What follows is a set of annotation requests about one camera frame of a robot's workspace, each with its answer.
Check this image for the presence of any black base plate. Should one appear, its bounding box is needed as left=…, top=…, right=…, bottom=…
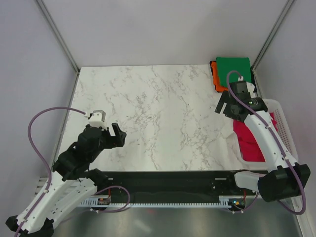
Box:
left=80, top=170, right=259, bottom=204

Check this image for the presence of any white slotted cable duct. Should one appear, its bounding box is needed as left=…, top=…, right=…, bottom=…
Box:
left=78, top=196, right=232, bottom=208

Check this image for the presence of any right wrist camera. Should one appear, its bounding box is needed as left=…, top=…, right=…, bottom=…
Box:
left=230, top=78, right=255, bottom=97

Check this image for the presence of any orange folded t shirt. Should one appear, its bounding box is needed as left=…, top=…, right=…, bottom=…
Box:
left=210, top=61, right=228, bottom=92

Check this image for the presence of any aluminium frame post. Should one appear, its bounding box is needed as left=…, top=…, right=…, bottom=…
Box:
left=34, top=0, right=80, bottom=75
left=251, top=0, right=296, bottom=71

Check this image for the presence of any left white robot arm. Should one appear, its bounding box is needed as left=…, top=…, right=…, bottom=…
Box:
left=5, top=123, right=126, bottom=237

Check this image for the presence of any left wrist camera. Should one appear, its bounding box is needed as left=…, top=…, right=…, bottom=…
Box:
left=84, top=110, right=108, bottom=130

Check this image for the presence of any white plastic basket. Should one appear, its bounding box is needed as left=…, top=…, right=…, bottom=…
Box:
left=238, top=98, right=299, bottom=169

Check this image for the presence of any left aluminium frame post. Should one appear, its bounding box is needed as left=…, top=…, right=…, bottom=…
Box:
left=34, top=0, right=80, bottom=75

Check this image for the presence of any right aluminium frame post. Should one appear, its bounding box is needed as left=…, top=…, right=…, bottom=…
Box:
left=251, top=0, right=296, bottom=71

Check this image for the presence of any red t shirt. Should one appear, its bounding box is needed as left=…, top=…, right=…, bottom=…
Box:
left=233, top=111, right=279, bottom=169

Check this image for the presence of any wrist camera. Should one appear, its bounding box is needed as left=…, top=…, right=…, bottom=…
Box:
left=84, top=110, right=108, bottom=130
left=230, top=78, right=255, bottom=97

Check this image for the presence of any green folded t shirt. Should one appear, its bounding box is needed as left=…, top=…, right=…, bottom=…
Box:
left=216, top=57, right=251, bottom=87

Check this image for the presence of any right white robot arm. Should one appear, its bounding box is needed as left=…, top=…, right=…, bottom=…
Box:
left=215, top=91, right=311, bottom=202

